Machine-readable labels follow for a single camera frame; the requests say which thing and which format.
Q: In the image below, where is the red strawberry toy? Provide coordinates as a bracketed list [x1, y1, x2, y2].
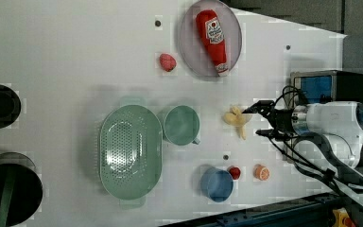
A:
[228, 166, 241, 180]

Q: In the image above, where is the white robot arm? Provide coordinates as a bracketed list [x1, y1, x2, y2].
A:
[245, 100, 363, 207]

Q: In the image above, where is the green mug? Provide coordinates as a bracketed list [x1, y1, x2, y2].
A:
[163, 105, 200, 146]

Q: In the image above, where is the red ketchup bottle toy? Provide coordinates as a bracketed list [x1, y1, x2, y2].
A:
[196, 9, 229, 77]

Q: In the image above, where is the pink strawberry toy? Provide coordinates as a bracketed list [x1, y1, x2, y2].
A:
[160, 53, 177, 72]

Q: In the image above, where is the blue cup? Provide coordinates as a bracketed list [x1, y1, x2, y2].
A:
[200, 167, 233, 202]

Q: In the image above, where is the yellow red object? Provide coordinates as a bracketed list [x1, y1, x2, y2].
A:
[333, 208, 356, 227]

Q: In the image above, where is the large black round container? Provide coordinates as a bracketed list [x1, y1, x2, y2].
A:
[0, 152, 43, 227]

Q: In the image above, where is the orange slice toy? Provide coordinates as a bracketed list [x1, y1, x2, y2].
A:
[254, 165, 270, 181]

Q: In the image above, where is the peeled banana toy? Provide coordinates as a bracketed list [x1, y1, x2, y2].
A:
[223, 106, 252, 140]

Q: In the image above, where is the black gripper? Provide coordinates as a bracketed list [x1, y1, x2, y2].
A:
[243, 100, 294, 141]

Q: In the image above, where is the green perforated colander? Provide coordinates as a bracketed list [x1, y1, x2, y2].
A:
[98, 96, 163, 209]

